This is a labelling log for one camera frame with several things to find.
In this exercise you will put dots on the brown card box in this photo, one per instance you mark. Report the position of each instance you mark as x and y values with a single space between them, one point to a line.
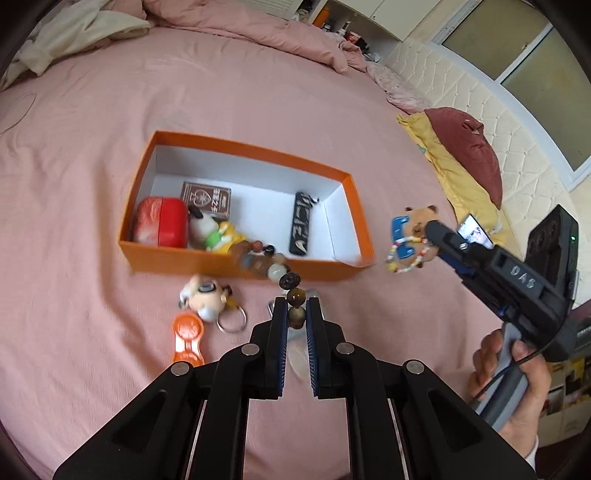
207 198

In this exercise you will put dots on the person's right hand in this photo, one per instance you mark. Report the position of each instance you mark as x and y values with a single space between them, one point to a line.
535 397

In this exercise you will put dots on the smartphone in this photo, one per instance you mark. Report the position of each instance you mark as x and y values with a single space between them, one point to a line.
473 230

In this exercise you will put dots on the white wall shelf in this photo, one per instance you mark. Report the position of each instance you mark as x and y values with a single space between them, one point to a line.
355 23

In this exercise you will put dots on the pink bed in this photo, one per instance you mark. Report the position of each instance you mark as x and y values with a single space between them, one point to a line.
83 207

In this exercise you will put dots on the pink duvet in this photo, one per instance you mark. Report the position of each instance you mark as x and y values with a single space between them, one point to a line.
258 27

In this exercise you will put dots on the white dog toy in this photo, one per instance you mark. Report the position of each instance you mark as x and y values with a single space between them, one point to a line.
203 228

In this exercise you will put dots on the cream cloth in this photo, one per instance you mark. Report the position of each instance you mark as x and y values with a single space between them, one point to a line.
69 32

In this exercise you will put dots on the yellow blanket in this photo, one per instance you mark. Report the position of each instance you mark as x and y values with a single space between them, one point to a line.
448 166

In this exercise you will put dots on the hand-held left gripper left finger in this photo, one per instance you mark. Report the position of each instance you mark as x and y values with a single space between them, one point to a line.
279 350

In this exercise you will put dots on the clear plastic container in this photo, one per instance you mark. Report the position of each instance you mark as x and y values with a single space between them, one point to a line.
298 357

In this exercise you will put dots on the orange plastic case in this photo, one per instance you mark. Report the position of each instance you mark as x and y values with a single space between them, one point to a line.
188 337

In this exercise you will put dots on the cream quilted headboard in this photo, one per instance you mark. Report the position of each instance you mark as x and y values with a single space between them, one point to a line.
526 152

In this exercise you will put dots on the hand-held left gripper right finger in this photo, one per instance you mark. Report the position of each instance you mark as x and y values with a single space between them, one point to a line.
313 350

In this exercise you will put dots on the dark red pillow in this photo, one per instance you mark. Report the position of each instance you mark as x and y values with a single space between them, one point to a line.
471 147

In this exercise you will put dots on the window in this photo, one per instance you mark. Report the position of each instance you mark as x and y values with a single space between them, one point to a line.
521 50

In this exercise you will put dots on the orange cardboard box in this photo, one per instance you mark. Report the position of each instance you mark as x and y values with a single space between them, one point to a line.
258 170

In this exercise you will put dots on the red pouch case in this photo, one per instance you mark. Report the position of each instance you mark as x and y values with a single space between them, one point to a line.
161 221

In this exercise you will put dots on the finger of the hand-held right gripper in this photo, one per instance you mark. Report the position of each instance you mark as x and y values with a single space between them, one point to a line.
455 264
438 231

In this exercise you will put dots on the pink floral pillow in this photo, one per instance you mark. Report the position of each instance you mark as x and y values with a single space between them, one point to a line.
399 87

